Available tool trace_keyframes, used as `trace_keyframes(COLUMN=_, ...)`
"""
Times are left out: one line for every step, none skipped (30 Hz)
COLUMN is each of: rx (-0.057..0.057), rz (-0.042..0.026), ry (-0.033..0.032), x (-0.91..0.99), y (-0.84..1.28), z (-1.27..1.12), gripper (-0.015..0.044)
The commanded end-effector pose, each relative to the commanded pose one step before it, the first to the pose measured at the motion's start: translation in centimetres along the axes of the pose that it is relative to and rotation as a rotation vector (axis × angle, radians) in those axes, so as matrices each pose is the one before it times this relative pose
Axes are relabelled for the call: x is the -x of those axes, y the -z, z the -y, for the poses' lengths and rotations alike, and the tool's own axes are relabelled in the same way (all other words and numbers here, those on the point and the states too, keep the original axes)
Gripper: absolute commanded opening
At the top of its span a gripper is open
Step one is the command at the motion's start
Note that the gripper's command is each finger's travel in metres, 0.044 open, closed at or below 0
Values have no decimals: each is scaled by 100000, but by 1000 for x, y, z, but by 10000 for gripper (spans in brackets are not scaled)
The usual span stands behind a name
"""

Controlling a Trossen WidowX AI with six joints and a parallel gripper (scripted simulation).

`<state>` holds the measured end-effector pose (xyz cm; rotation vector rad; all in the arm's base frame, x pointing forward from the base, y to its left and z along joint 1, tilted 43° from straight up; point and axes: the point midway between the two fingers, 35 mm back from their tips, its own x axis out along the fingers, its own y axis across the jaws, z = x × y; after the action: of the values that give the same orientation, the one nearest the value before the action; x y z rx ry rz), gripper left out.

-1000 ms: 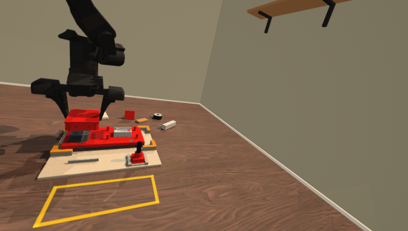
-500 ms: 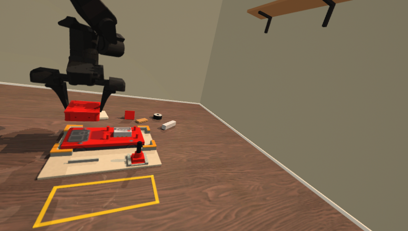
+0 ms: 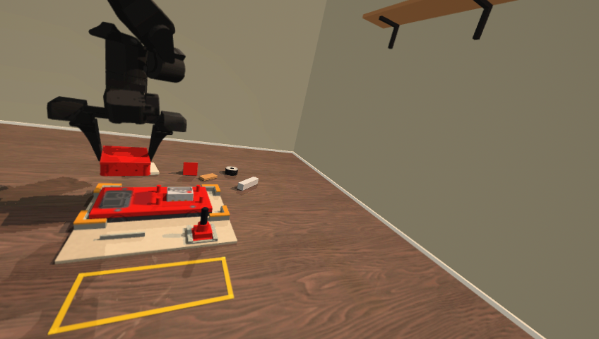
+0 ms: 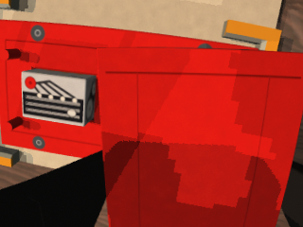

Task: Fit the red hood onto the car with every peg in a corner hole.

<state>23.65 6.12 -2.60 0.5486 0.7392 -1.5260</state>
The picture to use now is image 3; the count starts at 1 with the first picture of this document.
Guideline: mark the red cube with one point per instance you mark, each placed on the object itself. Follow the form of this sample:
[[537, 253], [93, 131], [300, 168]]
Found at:
[[190, 168]]

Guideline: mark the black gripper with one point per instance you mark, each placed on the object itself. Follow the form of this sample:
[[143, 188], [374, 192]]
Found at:
[[79, 114]]

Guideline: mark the yellow rectangular outline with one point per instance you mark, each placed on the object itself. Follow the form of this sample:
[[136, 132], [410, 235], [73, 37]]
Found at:
[[56, 329]]

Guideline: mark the small black toy tyre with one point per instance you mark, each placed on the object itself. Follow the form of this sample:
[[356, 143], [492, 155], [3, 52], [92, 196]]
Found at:
[[231, 170]]

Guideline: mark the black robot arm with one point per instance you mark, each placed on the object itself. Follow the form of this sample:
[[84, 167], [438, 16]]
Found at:
[[124, 54]]

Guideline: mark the orange flat block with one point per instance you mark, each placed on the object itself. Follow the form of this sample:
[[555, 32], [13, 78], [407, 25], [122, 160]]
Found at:
[[207, 176]]

